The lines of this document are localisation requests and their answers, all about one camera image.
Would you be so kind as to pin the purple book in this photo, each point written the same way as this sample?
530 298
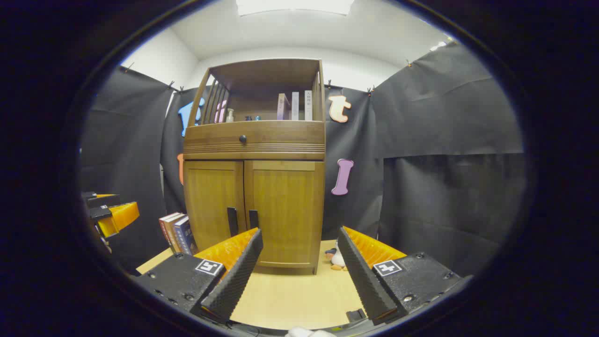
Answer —
282 107

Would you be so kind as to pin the grey book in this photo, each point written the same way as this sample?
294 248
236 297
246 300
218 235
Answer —
295 106

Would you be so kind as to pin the wooden double-door shoe cabinet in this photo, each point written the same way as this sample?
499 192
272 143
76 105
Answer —
262 75

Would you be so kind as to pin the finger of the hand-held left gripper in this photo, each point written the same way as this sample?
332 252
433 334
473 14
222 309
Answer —
122 216
103 201

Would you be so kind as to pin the large ceiling light panel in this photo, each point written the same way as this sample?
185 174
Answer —
295 6

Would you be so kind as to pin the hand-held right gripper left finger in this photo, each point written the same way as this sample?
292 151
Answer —
238 276

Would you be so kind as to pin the small plush toy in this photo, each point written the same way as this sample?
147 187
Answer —
338 260

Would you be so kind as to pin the wooden drawer with black knob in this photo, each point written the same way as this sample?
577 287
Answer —
281 133

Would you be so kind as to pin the black backdrop cloth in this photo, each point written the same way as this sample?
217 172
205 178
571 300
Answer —
444 140

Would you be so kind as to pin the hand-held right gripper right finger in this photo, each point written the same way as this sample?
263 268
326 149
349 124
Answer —
362 276

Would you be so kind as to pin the red and white book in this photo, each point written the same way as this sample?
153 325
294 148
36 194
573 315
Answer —
165 227

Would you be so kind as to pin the small ceiling light panel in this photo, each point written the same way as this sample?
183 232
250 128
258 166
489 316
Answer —
438 46

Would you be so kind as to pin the brown book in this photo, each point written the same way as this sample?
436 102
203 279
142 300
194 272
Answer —
173 234

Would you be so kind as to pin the wooden cabinet door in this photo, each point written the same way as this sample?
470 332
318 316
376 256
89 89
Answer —
285 206
210 201

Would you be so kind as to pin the small pump bottle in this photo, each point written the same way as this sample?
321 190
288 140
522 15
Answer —
230 117

